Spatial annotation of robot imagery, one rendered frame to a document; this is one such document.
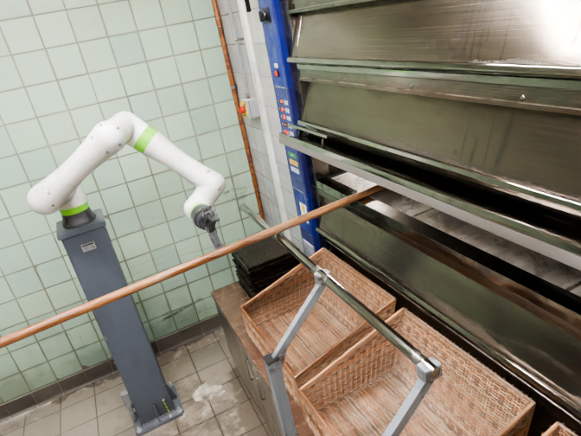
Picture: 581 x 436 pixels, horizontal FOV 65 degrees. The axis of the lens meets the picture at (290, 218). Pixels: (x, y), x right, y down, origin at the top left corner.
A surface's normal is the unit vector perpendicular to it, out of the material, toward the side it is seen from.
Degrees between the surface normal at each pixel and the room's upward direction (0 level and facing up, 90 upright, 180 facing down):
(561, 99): 90
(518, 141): 70
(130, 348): 90
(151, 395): 90
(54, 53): 90
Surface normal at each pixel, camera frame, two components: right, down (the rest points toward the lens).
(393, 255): -0.89, 0.00
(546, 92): -0.89, 0.32
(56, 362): 0.43, 0.31
